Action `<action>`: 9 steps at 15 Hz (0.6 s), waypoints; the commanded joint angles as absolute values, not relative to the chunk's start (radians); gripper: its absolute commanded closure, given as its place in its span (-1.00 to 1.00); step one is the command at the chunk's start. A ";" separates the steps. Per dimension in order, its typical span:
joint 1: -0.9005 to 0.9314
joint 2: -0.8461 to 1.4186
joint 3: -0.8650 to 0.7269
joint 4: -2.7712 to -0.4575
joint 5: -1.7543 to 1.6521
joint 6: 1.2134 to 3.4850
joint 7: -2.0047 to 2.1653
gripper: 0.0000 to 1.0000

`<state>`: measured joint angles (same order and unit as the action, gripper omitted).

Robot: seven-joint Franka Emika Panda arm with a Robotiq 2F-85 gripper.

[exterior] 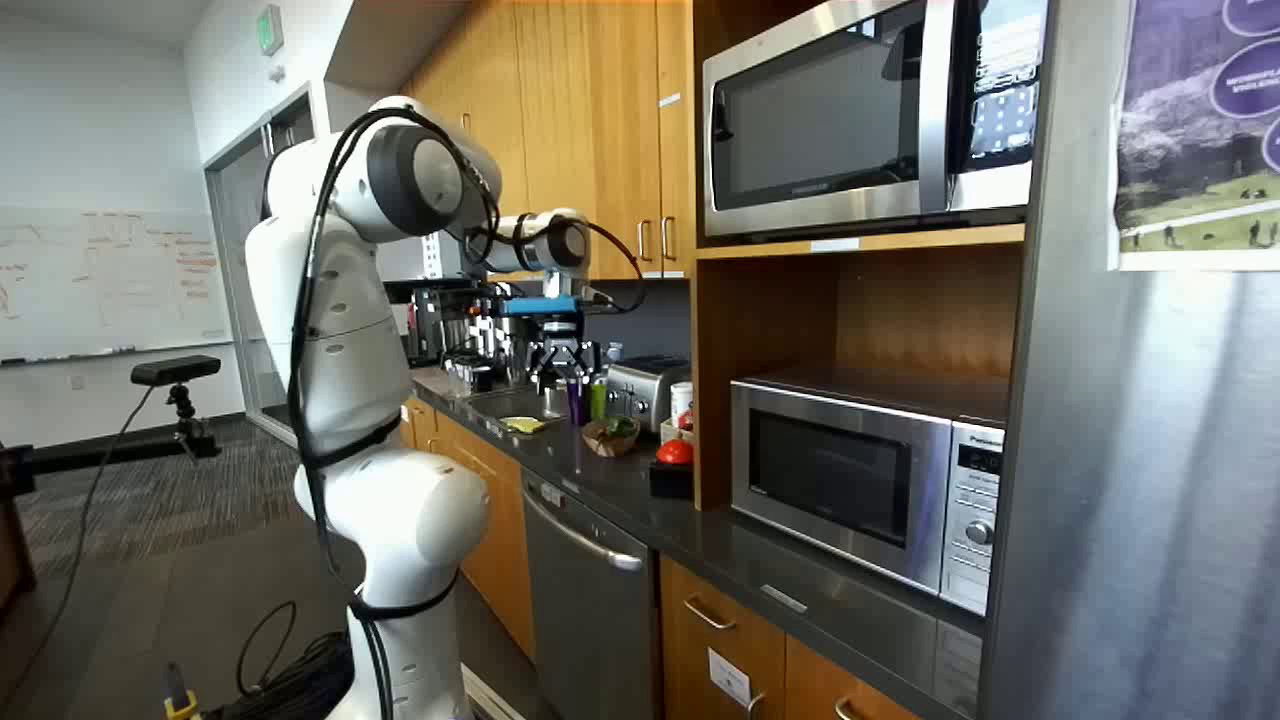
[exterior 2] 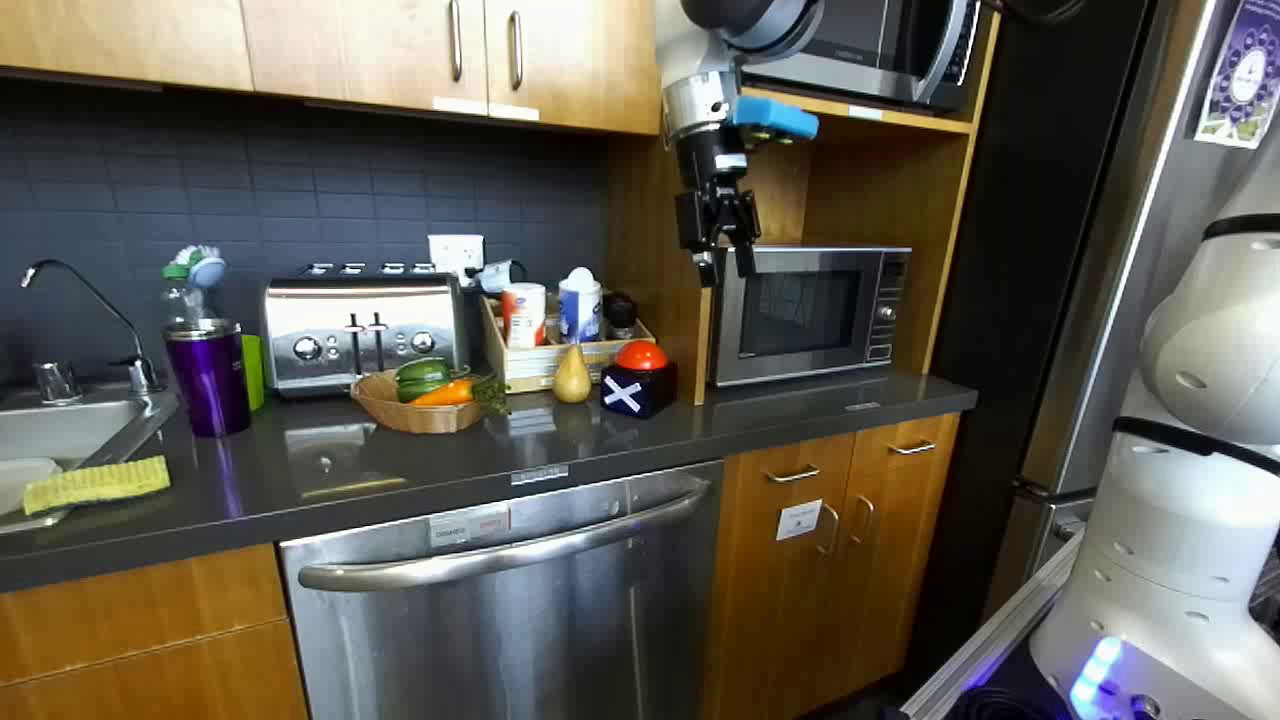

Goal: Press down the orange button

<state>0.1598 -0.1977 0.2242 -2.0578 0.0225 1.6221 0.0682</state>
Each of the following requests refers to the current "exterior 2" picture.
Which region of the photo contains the large silver microwave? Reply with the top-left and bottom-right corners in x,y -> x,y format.
735,0 -> 991,116

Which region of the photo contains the wide wooden wall cabinet door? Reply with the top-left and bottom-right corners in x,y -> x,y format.
0,0 -> 258,96

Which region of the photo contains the green pepper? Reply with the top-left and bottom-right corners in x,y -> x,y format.
392,356 -> 460,404

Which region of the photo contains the wooden bowl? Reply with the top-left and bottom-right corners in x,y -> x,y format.
350,369 -> 489,438

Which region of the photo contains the dark round jar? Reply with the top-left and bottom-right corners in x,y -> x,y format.
601,288 -> 645,337

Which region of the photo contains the wooden base cabinet door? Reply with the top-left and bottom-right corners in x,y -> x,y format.
846,406 -> 965,699
700,427 -> 862,720

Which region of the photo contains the silver four-slot toaster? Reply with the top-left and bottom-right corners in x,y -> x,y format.
260,258 -> 473,404

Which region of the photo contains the orange carrot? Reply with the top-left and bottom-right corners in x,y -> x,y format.
408,375 -> 479,413

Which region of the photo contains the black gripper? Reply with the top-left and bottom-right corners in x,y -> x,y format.
671,122 -> 763,290

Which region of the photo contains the small silver microwave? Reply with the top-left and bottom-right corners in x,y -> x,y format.
707,238 -> 915,397

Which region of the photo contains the green cup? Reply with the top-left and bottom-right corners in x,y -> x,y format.
235,331 -> 271,414

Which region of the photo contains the purple tumbler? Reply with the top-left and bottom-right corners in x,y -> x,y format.
162,316 -> 258,445

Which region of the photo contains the white wall outlet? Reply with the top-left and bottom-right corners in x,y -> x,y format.
425,232 -> 489,288

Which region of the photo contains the purple white poster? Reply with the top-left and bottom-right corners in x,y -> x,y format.
1194,0 -> 1280,153

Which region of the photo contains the yellow pear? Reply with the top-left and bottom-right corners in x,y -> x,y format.
547,342 -> 598,406

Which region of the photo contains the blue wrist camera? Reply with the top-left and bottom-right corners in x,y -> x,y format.
729,90 -> 824,146

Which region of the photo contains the yellow sponge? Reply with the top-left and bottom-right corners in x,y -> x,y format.
19,450 -> 177,519

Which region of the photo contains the wooden base cabinet drawer front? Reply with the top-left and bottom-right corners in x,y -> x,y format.
0,540 -> 317,720

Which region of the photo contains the stainless steel sink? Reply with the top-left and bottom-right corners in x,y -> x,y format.
0,381 -> 179,526

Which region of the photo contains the bottle with green blue top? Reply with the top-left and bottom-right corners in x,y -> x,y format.
162,244 -> 231,337

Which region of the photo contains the chrome sink faucet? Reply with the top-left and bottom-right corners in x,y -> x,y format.
17,254 -> 162,420

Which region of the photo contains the grey robot stand edge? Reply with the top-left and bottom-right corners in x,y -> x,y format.
900,526 -> 1089,720

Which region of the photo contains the stainless steel dishwasher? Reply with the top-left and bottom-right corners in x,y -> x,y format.
276,458 -> 729,720

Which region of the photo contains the light wooden crate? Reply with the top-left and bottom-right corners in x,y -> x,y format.
477,297 -> 659,398

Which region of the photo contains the wooden shelf unit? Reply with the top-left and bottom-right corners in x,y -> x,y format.
601,0 -> 1007,413

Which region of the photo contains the stainless steel refrigerator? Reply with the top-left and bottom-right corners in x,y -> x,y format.
981,0 -> 1280,620

